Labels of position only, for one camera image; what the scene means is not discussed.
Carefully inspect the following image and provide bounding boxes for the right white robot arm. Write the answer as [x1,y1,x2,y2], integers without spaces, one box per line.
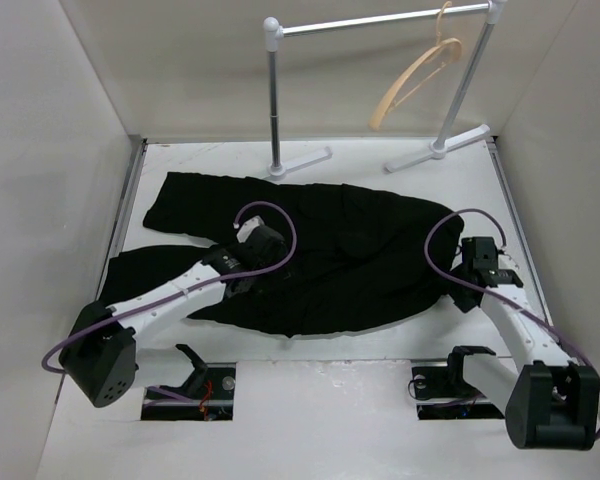
[443,237,600,451]

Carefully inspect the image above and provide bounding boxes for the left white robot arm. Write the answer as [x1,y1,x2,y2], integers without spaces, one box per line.
[59,217,290,408]

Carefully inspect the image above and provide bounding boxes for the beige wooden hanger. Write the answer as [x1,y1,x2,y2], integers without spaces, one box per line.
[368,1,464,131]

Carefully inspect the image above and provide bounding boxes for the white clothes rack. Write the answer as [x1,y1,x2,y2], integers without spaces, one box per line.
[259,0,509,181]

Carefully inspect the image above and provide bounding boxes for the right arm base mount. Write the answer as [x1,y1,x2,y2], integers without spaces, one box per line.
[407,361,504,421]

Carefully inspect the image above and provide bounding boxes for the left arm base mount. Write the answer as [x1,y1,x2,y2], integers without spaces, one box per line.
[140,363,237,422]

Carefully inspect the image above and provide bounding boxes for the black trousers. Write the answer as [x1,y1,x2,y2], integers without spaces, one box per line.
[99,171,465,340]

